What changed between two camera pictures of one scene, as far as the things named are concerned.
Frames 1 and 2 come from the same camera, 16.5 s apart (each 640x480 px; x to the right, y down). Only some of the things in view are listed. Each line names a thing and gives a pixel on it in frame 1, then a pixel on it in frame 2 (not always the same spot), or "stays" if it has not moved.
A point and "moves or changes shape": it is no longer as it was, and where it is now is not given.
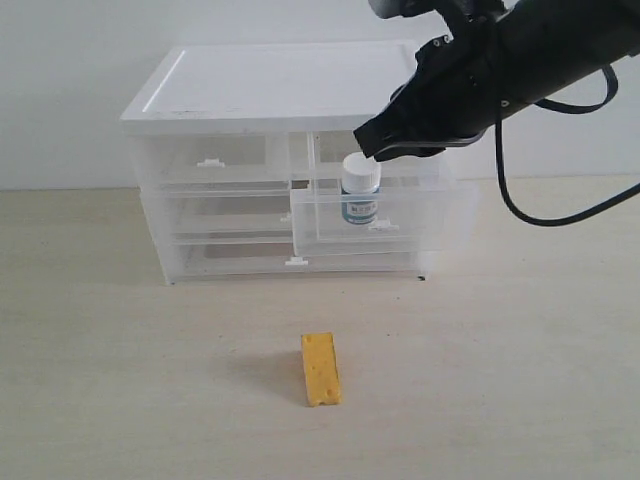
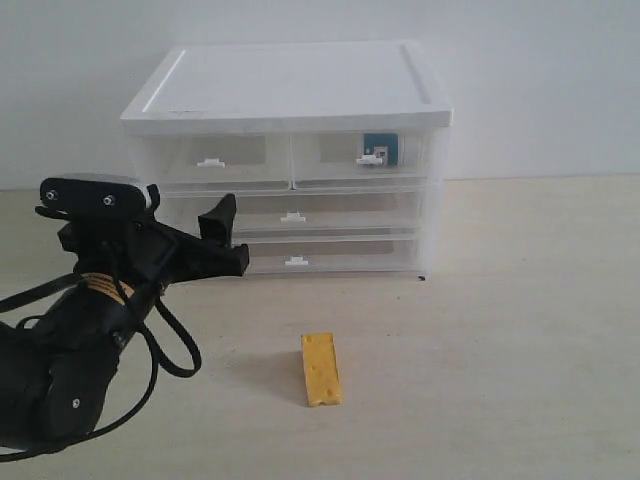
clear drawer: (355, 206) moves or changes shape
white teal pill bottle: (361, 179) moves or changes shape
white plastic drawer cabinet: (247, 162) stays
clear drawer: (214, 161) stays
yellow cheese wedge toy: (322, 382) stays
